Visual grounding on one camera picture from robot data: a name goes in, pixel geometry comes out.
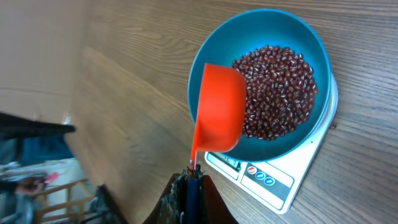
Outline red beans in bowl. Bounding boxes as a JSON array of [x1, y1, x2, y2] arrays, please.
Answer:
[[231, 45, 318, 141]]

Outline white kitchen scale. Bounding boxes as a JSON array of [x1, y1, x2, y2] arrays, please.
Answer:
[[204, 78, 338, 215]]

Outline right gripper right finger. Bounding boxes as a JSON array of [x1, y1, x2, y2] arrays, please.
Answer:
[[198, 175, 238, 224]]

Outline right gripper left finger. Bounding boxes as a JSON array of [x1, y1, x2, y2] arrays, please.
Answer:
[[143, 172, 189, 224]]

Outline wooden chair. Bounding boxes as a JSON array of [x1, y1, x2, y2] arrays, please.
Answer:
[[33, 179, 94, 223]]

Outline red scoop with blue handle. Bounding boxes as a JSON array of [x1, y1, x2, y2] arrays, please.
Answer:
[[185, 63, 248, 224]]

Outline blue bowl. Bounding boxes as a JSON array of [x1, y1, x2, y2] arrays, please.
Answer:
[[187, 9, 333, 162]]

